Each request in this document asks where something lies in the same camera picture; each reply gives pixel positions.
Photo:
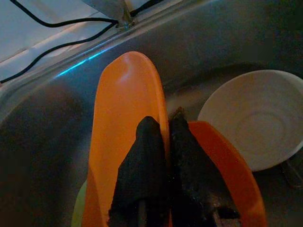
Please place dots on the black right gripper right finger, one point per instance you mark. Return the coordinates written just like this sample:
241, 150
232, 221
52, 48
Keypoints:
189, 177

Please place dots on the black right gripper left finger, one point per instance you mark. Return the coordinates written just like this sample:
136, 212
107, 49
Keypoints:
142, 170

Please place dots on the orange plastic bowl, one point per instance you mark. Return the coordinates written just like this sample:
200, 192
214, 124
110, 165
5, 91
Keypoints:
123, 94

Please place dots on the green plate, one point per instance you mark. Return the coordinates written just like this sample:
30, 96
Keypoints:
78, 208

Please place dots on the white bowl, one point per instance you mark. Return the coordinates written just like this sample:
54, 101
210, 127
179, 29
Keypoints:
255, 118

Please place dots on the stainless steel sink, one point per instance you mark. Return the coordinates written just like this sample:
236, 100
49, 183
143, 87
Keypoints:
47, 118

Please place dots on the steel faucet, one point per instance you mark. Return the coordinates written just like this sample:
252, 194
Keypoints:
111, 7

